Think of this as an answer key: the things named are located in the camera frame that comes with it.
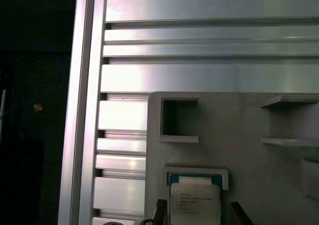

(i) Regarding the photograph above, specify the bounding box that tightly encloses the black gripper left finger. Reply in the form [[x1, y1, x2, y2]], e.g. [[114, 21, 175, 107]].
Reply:
[[139, 199, 167, 225]]

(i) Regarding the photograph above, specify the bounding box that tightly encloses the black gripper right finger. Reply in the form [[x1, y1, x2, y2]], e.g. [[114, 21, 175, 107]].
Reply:
[[230, 201, 253, 225]]

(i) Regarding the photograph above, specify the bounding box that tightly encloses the silver-topped CPU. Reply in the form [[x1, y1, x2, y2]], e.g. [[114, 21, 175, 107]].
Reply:
[[168, 174, 222, 225]]

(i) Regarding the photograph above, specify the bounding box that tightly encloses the grey plastic parts rack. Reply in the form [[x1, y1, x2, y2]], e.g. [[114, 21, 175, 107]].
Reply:
[[144, 91, 319, 225]]

